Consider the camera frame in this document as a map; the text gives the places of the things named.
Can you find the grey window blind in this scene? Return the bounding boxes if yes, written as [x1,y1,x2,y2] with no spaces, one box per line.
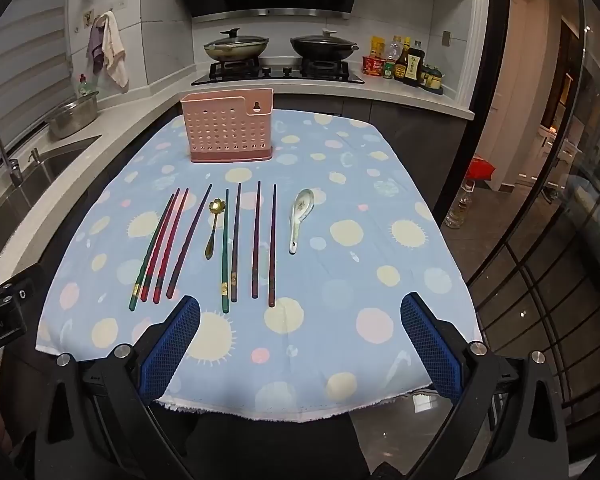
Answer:
[0,0,73,161]

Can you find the stainless steel bowl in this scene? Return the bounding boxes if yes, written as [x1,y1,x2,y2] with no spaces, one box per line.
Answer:
[46,91,101,140]

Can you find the white hanging towel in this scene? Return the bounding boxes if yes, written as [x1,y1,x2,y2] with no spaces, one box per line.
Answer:
[101,10,130,88]

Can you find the yellow label vinegar bottle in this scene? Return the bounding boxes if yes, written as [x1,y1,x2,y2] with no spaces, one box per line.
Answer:
[394,37,412,82]

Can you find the white cabinet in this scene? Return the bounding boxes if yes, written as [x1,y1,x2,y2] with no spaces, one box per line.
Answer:
[540,125,581,166]

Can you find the purple hanging towel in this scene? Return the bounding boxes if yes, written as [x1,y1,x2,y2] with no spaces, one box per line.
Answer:
[86,20,106,73]

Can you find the red green chopsticks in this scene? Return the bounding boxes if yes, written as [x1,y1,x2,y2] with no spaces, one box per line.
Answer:
[152,188,190,305]

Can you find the black wok with lid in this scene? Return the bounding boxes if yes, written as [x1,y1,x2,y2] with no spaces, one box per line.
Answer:
[290,29,360,63]

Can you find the dark brown chopstick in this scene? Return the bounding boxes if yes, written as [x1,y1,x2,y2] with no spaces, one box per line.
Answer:
[230,183,242,303]
[268,184,278,308]
[251,180,262,300]

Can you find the olive wok with glass lid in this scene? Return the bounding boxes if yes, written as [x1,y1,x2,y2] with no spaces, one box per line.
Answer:
[203,28,271,63]

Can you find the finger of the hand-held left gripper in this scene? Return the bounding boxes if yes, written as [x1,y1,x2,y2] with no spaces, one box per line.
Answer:
[0,263,47,311]

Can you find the red chopstick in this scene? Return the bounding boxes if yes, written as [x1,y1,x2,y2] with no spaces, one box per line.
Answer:
[141,188,181,305]

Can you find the dark soy sauce bottle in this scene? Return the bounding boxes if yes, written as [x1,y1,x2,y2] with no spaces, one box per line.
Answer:
[404,41,426,86]

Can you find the gold flower spoon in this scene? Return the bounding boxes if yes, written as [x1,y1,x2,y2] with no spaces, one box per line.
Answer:
[203,199,224,261]

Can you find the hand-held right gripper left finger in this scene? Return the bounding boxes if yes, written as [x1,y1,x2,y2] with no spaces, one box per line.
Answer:
[32,295,202,480]

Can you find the red bag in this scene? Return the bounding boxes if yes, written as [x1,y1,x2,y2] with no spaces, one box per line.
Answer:
[467,157,496,181]

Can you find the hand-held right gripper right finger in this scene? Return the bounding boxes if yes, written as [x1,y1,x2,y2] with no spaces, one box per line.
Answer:
[400,292,568,480]

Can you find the green chopstick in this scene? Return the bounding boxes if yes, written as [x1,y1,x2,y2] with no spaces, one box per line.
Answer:
[221,188,231,314]
[128,194,176,311]

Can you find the pink perforated utensil holder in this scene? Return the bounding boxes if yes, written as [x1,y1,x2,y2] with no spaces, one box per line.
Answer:
[180,88,276,164]

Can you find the black gas stove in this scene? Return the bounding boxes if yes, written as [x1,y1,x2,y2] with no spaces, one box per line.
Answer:
[191,57,366,86]

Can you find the black framed glass door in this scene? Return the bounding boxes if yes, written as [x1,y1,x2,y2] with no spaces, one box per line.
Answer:
[470,0,600,461]

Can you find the white ceramic spoon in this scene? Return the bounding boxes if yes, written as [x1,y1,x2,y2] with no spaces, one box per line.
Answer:
[288,188,315,255]

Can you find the purple chopstick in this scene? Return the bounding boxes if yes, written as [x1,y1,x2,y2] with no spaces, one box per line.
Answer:
[166,183,214,299]

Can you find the stainless steel sink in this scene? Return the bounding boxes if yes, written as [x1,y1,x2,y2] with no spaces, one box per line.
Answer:
[0,132,103,261]

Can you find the blue polka dot tablecloth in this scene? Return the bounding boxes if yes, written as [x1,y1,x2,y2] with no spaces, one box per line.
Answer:
[35,110,483,423]

